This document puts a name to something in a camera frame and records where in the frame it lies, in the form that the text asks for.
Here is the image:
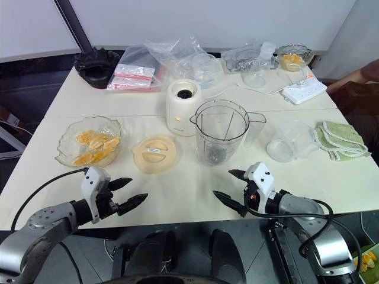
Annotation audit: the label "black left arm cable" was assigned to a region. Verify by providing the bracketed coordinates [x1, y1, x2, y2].
[10, 167, 89, 232]

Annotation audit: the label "white power strip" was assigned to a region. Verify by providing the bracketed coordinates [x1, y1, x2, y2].
[280, 79, 327, 105]

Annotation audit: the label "black appliance base with bag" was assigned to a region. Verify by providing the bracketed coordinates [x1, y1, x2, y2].
[73, 46, 121, 90]

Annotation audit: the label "clear blender jar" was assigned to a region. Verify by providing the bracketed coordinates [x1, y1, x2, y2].
[189, 98, 267, 166]

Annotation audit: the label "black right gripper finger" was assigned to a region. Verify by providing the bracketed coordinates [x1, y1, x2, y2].
[228, 169, 250, 182]
[212, 190, 247, 219]

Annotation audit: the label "cream blender lid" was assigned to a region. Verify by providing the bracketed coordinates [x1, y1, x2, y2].
[131, 133, 182, 174]

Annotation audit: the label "green tray with orange slices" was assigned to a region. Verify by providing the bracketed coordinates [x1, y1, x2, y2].
[353, 244, 379, 284]

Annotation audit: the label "crumpled clear plastic bag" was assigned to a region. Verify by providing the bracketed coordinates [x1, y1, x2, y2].
[143, 35, 208, 91]

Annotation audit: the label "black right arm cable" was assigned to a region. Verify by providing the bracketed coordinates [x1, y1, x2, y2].
[246, 198, 364, 275]

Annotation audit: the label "brown cardboard box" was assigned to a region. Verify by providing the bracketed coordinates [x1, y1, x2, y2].
[0, 104, 25, 128]

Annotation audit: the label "black metal frame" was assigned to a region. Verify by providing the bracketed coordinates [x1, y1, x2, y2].
[267, 218, 301, 284]

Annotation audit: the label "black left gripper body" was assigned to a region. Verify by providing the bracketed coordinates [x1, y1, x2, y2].
[95, 179, 121, 220]

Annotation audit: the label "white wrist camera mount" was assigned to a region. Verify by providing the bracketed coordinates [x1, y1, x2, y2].
[244, 162, 277, 214]
[80, 166, 111, 224]

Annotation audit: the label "red-striped zip bags stack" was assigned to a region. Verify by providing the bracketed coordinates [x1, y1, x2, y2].
[106, 45, 167, 93]

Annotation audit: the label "peeled orange segment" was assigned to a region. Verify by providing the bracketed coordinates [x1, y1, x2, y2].
[72, 150, 104, 167]
[76, 131, 92, 146]
[102, 135, 121, 155]
[88, 133, 109, 149]

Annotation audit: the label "clear plastic dome lid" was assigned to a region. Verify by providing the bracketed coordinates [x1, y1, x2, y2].
[240, 70, 268, 89]

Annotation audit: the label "cream blender base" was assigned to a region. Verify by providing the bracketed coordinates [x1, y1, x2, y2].
[165, 79, 205, 138]

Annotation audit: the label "clear plastic bottle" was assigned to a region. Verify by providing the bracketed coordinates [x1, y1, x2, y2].
[259, 41, 278, 71]

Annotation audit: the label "small scalloped glass bowl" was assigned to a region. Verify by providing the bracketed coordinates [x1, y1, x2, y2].
[276, 44, 316, 72]

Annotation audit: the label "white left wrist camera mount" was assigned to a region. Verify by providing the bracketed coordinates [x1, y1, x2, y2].
[80, 166, 111, 224]

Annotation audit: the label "green folded cloths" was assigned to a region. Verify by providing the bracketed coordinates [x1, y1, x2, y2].
[313, 120, 372, 162]

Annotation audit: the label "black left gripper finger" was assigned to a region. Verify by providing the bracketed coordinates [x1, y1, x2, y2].
[117, 193, 149, 217]
[107, 177, 133, 192]

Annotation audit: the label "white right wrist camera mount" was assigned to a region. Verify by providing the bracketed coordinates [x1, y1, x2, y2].
[244, 162, 277, 214]

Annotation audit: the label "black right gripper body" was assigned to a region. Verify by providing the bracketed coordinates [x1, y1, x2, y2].
[241, 177, 262, 213]

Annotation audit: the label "clear bag with dark contents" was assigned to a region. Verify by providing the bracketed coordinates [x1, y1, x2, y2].
[221, 38, 280, 75]

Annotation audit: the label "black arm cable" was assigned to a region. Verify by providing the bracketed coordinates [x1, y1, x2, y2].
[246, 198, 364, 275]
[10, 167, 89, 232]

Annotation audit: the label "clear plastic cup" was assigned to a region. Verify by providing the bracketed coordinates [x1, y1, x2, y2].
[190, 53, 223, 89]

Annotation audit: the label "large scalloped glass bowl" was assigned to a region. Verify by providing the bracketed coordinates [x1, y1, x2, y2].
[54, 116, 123, 168]

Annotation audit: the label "clear glass pitcher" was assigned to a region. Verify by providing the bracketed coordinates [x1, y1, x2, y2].
[266, 119, 321, 163]

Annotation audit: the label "dark slanted pole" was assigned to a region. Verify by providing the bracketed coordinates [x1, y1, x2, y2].
[54, 0, 93, 51]

